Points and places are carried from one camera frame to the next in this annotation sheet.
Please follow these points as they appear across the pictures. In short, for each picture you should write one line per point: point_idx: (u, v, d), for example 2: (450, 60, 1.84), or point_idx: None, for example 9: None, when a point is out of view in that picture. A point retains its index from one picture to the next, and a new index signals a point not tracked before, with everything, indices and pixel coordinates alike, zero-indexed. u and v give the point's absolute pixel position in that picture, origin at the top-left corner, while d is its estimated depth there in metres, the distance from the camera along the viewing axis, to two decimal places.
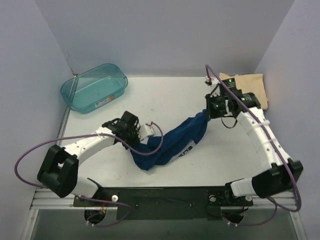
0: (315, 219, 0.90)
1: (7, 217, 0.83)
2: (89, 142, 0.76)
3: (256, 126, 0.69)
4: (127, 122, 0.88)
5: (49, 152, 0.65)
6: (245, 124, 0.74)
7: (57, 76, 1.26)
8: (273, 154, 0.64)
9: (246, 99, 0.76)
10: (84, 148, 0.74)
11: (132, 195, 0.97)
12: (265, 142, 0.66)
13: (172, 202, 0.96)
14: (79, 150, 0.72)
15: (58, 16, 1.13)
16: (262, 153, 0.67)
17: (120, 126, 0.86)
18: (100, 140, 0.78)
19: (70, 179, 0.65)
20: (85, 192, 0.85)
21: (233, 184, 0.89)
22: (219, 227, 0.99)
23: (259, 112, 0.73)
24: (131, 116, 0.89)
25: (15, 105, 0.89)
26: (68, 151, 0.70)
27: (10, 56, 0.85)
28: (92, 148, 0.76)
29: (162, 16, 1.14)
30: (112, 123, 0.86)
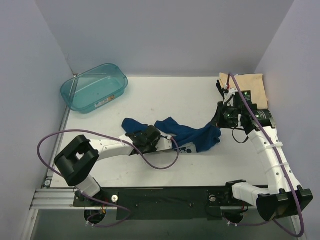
0: (314, 219, 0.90)
1: (7, 217, 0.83)
2: (112, 143, 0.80)
3: (268, 147, 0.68)
4: (148, 138, 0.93)
5: (75, 139, 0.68)
6: (256, 144, 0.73)
7: (57, 75, 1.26)
8: (283, 180, 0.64)
9: (260, 116, 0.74)
10: (106, 147, 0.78)
11: (132, 195, 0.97)
12: (275, 166, 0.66)
13: (172, 202, 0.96)
14: (101, 148, 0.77)
15: (58, 16, 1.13)
16: (271, 176, 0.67)
17: (140, 140, 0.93)
18: (121, 146, 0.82)
19: (83, 172, 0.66)
20: (87, 189, 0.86)
21: (236, 187, 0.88)
22: (219, 227, 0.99)
23: (273, 132, 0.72)
24: (153, 132, 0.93)
25: (15, 105, 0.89)
26: (92, 144, 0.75)
27: (10, 55, 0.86)
28: (111, 151, 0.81)
29: (162, 16, 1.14)
30: (135, 135, 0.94)
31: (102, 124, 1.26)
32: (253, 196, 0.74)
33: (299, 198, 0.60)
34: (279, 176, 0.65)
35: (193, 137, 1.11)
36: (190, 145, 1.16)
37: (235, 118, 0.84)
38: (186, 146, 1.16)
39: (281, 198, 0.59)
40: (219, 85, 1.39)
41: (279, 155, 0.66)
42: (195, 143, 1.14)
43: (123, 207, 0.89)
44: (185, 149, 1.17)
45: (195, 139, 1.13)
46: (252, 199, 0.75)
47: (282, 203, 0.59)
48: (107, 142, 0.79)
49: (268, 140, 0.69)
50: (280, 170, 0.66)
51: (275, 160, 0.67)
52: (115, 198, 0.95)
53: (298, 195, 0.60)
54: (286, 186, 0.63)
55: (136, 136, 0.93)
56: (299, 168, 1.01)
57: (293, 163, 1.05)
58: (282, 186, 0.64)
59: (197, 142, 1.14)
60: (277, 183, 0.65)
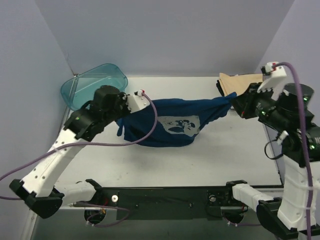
0: None
1: (7, 217, 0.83)
2: (49, 165, 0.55)
3: (303, 187, 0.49)
4: (102, 108, 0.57)
5: (12, 186, 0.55)
6: (289, 172, 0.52)
7: (57, 75, 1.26)
8: (301, 220, 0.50)
9: (317, 147, 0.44)
10: (44, 177, 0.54)
11: (132, 195, 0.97)
12: (301, 208, 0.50)
13: (172, 202, 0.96)
14: (37, 181, 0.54)
15: (58, 16, 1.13)
16: (288, 207, 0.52)
17: (94, 112, 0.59)
18: (61, 156, 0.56)
19: (47, 208, 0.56)
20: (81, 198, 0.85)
21: (237, 187, 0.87)
22: (219, 227, 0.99)
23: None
24: (103, 99, 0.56)
25: (15, 104, 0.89)
26: (26, 188, 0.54)
27: (11, 55, 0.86)
28: (56, 171, 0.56)
29: (162, 16, 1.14)
30: (76, 116, 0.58)
31: None
32: (254, 200, 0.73)
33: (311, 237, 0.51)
34: (299, 217, 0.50)
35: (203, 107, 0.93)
36: (195, 120, 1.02)
37: (271, 121, 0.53)
38: (191, 120, 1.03)
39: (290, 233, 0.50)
40: (219, 85, 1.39)
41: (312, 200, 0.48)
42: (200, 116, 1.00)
43: (124, 208, 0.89)
44: (189, 122, 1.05)
45: (202, 112, 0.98)
46: (252, 204, 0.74)
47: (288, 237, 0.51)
48: (41, 170, 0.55)
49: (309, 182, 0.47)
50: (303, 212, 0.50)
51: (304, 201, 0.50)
52: (115, 198, 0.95)
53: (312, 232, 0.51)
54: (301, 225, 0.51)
55: (80, 117, 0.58)
56: None
57: None
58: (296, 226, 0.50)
59: (203, 114, 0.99)
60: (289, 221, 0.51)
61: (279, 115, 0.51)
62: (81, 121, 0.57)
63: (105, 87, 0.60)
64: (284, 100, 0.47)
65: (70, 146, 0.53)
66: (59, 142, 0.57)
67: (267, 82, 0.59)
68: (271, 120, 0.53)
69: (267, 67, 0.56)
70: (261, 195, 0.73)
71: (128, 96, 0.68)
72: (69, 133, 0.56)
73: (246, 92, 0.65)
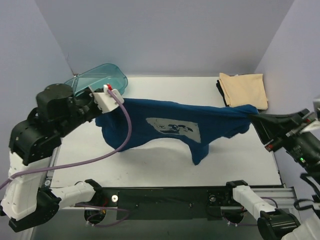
0: None
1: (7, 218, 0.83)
2: (12, 194, 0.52)
3: None
4: (50, 118, 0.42)
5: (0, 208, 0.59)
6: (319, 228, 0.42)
7: (57, 75, 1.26)
8: None
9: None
10: (14, 205, 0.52)
11: (132, 195, 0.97)
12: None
13: (172, 202, 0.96)
14: (10, 208, 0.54)
15: (58, 16, 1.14)
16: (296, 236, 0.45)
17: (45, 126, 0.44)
18: (19, 185, 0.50)
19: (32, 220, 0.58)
20: (80, 198, 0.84)
21: (237, 189, 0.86)
22: (219, 227, 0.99)
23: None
24: (46, 107, 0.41)
25: (15, 105, 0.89)
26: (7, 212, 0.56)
27: (10, 55, 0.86)
28: (24, 195, 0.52)
29: (162, 15, 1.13)
30: (19, 136, 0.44)
31: None
32: (254, 208, 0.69)
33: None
34: None
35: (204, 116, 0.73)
36: (193, 126, 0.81)
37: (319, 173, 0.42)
38: (186, 125, 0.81)
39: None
40: (219, 85, 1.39)
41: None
42: (201, 123, 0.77)
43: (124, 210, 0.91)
44: (185, 127, 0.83)
45: (205, 119, 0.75)
46: (253, 211, 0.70)
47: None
48: (10, 198, 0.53)
49: None
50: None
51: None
52: (115, 198, 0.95)
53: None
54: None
55: (22, 134, 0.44)
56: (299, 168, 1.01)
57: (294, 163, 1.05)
58: None
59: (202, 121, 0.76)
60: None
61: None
62: (25, 136, 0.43)
63: (51, 88, 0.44)
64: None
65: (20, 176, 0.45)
66: (14, 167, 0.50)
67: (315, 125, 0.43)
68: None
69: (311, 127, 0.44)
70: (263, 203, 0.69)
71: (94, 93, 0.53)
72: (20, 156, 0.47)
73: (282, 123, 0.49)
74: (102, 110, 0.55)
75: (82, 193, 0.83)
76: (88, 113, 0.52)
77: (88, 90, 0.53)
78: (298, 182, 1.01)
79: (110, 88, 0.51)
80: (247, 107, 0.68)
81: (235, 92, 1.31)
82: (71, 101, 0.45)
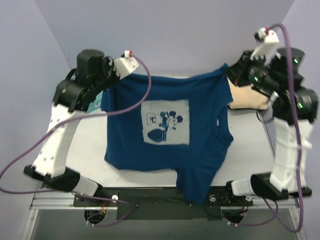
0: (314, 219, 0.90)
1: (6, 217, 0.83)
2: (52, 146, 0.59)
3: (290, 144, 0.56)
4: (89, 73, 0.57)
5: (26, 171, 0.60)
6: (278, 133, 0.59)
7: (57, 75, 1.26)
8: (292, 180, 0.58)
9: (304, 106, 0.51)
10: (54, 158, 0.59)
11: (133, 195, 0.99)
12: (290, 167, 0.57)
13: (173, 202, 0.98)
14: (46, 163, 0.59)
15: (58, 15, 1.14)
16: (280, 171, 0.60)
17: (83, 82, 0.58)
18: (61, 136, 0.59)
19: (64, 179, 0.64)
20: (87, 189, 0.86)
21: (233, 183, 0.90)
22: (219, 227, 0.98)
23: (307, 128, 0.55)
24: (87, 64, 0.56)
25: (15, 104, 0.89)
26: (39, 171, 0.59)
27: (11, 54, 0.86)
28: (62, 146, 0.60)
29: (163, 16, 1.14)
30: (64, 89, 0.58)
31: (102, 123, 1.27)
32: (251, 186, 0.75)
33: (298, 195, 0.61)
34: (289, 177, 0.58)
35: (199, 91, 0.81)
36: (183, 108, 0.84)
37: (266, 86, 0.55)
38: (177, 113, 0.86)
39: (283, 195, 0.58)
40: None
41: (301, 157, 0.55)
42: (191, 101, 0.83)
43: (125, 202, 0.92)
44: (174, 116, 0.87)
45: (194, 99, 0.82)
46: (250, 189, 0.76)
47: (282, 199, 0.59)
48: (49, 152, 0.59)
49: (297, 139, 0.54)
50: (293, 172, 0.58)
51: (293, 160, 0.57)
52: (115, 198, 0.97)
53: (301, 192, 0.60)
54: (292, 185, 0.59)
55: (67, 89, 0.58)
56: None
57: None
58: (286, 186, 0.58)
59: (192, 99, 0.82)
60: (282, 181, 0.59)
61: (275, 82, 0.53)
62: (70, 91, 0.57)
63: (86, 51, 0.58)
64: (280, 64, 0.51)
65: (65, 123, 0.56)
66: (55, 119, 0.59)
67: (260, 47, 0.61)
68: (264, 86, 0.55)
69: (260, 32, 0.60)
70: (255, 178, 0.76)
71: (116, 60, 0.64)
72: (62, 109, 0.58)
73: (240, 60, 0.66)
74: (119, 76, 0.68)
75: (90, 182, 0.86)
76: (111, 79, 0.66)
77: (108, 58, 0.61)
78: None
79: (131, 52, 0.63)
80: (222, 65, 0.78)
81: (235, 92, 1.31)
82: (106, 61, 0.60)
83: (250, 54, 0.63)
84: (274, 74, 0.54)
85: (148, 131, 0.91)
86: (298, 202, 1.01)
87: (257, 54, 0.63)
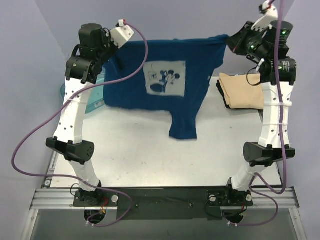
0: (314, 219, 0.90)
1: (6, 217, 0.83)
2: (69, 115, 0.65)
3: (273, 103, 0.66)
4: (93, 47, 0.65)
5: (49, 146, 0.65)
6: (265, 94, 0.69)
7: (57, 75, 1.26)
8: (276, 137, 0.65)
9: (284, 68, 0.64)
10: (73, 126, 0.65)
11: (132, 195, 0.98)
12: (273, 123, 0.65)
13: (172, 202, 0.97)
14: (68, 131, 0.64)
15: (58, 16, 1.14)
16: (265, 130, 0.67)
17: (89, 53, 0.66)
18: (77, 104, 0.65)
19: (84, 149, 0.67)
20: (92, 180, 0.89)
21: (232, 178, 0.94)
22: (220, 227, 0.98)
23: (288, 89, 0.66)
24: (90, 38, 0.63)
25: (16, 104, 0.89)
26: (62, 140, 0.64)
27: (11, 54, 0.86)
28: (79, 115, 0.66)
29: (163, 17, 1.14)
30: (74, 64, 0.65)
31: (103, 123, 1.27)
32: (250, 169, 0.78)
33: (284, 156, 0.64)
34: (273, 133, 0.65)
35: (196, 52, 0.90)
36: (180, 67, 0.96)
37: (257, 54, 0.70)
38: (174, 71, 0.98)
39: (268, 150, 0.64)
40: (219, 86, 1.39)
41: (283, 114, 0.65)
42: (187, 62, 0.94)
43: (128, 196, 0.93)
44: (173, 73, 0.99)
45: (193, 57, 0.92)
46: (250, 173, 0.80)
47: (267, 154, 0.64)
48: (67, 121, 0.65)
49: (279, 97, 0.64)
50: (277, 128, 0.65)
51: (276, 117, 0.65)
52: (115, 198, 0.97)
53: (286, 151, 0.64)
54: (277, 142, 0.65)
55: (77, 63, 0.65)
56: (299, 168, 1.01)
57: (294, 163, 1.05)
58: (270, 141, 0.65)
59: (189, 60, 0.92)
60: (267, 137, 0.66)
61: (266, 51, 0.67)
62: (80, 66, 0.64)
63: (85, 25, 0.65)
64: (271, 34, 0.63)
65: (82, 91, 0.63)
66: (70, 92, 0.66)
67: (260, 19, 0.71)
68: (258, 53, 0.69)
69: (264, 5, 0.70)
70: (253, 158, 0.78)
71: (111, 30, 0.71)
72: (75, 81, 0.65)
73: (241, 29, 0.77)
74: (117, 45, 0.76)
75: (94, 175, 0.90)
76: (110, 49, 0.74)
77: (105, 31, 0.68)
78: (298, 181, 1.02)
79: (125, 21, 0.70)
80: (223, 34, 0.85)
81: (236, 92, 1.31)
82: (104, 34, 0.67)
83: (252, 25, 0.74)
84: (266, 43, 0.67)
85: (151, 84, 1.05)
86: (298, 203, 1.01)
87: (257, 25, 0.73)
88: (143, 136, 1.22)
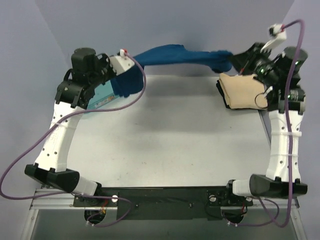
0: (314, 219, 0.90)
1: (6, 217, 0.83)
2: (54, 142, 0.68)
3: (283, 133, 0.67)
4: (85, 72, 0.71)
5: (30, 175, 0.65)
6: (274, 124, 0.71)
7: (57, 75, 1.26)
8: (284, 169, 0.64)
9: (292, 97, 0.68)
10: (57, 152, 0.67)
11: (132, 195, 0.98)
12: (282, 154, 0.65)
13: (172, 202, 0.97)
14: (51, 158, 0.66)
15: (58, 16, 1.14)
16: (274, 161, 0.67)
17: (81, 79, 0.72)
18: (63, 130, 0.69)
19: (66, 182, 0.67)
20: (88, 188, 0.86)
21: (236, 181, 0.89)
22: (220, 227, 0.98)
23: (297, 118, 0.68)
24: (82, 64, 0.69)
25: (15, 104, 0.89)
26: (43, 168, 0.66)
27: (11, 55, 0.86)
28: (64, 141, 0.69)
29: (162, 17, 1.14)
30: (66, 88, 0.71)
31: (103, 123, 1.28)
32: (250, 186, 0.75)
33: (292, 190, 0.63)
34: (282, 164, 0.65)
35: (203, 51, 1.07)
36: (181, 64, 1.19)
37: (265, 78, 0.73)
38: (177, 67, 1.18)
39: (275, 184, 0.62)
40: (219, 86, 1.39)
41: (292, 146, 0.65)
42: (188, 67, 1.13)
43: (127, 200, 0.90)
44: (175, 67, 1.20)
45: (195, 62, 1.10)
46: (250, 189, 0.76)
47: (275, 189, 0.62)
48: (51, 147, 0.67)
49: (287, 126, 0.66)
50: (286, 159, 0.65)
51: (285, 148, 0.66)
52: (115, 198, 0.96)
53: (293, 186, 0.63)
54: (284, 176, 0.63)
55: (69, 88, 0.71)
56: (299, 168, 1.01)
57: None
58: (279, 174, 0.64)
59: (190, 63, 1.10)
60: (276, 169, 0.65)
61: (276, 77, 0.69)
62: (71, 90, 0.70)
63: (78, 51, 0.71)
64: (284, 62, 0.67)
65: (70, 116, 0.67)
66: (58, 116, 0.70)
67: (269, 43, 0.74)
68: (267, 78, 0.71)
69: (275, 28, 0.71)
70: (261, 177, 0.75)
71: (112, 58, 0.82)
72: (65, 105, 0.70)
73: (251, 50, 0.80)
74: (114, 72, 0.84)
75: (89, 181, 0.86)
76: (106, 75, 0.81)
77: (105, 55, 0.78)
78: None
79: (125, 51, 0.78)
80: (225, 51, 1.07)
81: (235, 92, 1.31)
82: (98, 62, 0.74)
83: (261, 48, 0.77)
84: (277, 69, 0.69)
85: None
86: (298, 203, 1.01)
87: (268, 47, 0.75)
88: (143, 136, 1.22)
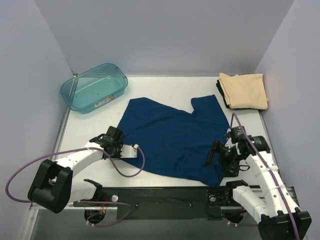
0: (314, 220, 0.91)
1: (7, 217, 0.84)
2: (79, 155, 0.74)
3: (264, 171, 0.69)
4: (113, 137, 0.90)
5: (41, 167, 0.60)
6: (253, 167, 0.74)
7: (57, 76, 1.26)
8: (280, 202, 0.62)
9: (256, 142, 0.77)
10: (77, 160, 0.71)
11: (132, 195, 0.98)
12: (272, 189, 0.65)
13: (172, 202, 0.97)
14: (72, 162, 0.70)
15: (57, 16, 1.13)
16: (269, 198, 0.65)
17: (106, 140, 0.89)
18: (89, 153, 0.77)
19: (64, 192, 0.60)
20: (84, 196, 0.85)
21: (235, 193, 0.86)
22: (219, 227, 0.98)
23: (268, 156, 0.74)
24: (116, 131, 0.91)
25: (15, 105, 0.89)
26: (61, 164, 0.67)
27: (7, 55, 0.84)
28: (84, 160, 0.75)
29: (162, 17, 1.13)
30: (99, 138, 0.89)
31: (102, 124, 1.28)
32: (256, 212, 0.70)
33: (297, 225, 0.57)
34: (277, 198, 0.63)
35: (194, 120, 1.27)
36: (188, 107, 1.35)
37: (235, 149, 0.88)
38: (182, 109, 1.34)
39: (280, 221, 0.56)
40: (219, 85, 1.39)
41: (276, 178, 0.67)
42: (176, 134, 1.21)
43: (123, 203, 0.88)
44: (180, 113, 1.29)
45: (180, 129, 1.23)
46: (254, 214, 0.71)
47: (281, 226, 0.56)
48: (76, 157, 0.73)
49: (264, 164, 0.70)
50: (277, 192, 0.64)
51: (271, 182, 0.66)
52: (115, 198, 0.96)
53: (296, 218, 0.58)
54: (283, 207, 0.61)
55: (102, 138, 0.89)
56: (299, 170, 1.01)
57: (294, 164, 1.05)
58: (280, 207, 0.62)
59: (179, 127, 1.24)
60: (274, 205, 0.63)
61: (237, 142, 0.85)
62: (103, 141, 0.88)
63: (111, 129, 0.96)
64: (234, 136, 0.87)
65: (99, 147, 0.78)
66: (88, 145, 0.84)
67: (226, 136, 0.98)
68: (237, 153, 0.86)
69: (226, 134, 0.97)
70: (264, 206, 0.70)
71: (125, 147, 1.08)
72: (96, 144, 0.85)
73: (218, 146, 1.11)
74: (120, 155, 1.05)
75: (85, 191, 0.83)
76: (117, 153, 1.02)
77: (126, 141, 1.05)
78: (298, 182, 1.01)
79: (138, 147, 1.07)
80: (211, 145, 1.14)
81: (235, 92, 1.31)
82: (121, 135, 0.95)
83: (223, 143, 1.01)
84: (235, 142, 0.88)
85: None
86: (298, 203, 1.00)
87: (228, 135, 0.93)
88: (143, 136, 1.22)
